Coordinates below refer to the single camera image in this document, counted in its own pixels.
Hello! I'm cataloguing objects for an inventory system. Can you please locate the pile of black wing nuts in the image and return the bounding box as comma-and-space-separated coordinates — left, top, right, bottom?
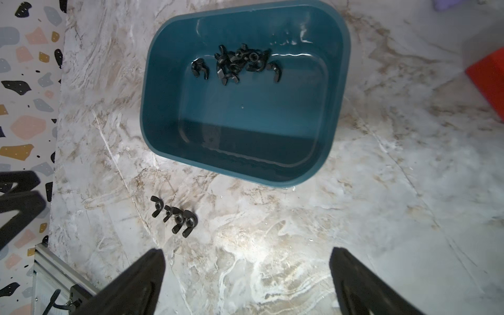
214, 43, 283, 86

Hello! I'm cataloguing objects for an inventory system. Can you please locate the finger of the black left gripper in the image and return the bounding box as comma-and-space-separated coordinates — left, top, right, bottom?
1, 171, 47, 249

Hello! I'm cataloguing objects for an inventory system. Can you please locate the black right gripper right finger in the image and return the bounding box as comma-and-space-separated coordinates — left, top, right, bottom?
329, 248, 422, 314

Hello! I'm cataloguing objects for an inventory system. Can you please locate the black wing nut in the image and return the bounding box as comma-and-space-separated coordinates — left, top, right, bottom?
150, 196, 165, 218
163, 205, 185, 234
182, 210, 198, 238

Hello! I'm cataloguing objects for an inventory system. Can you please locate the red block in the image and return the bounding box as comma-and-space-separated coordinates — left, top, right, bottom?
465, 47, 504, 120

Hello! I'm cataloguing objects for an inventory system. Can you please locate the purple rabbit figurine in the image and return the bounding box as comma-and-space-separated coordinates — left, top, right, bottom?
433, 0, 464, 12

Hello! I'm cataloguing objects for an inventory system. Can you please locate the teal plastic storage box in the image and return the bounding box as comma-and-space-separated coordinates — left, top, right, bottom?
140, 1, 351, 188

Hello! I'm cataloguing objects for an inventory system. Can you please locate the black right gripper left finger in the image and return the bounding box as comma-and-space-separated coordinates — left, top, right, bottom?
76, 249, 166, 314

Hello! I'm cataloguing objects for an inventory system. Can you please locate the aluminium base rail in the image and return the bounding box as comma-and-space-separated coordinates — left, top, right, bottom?
31, 244, 98, 314

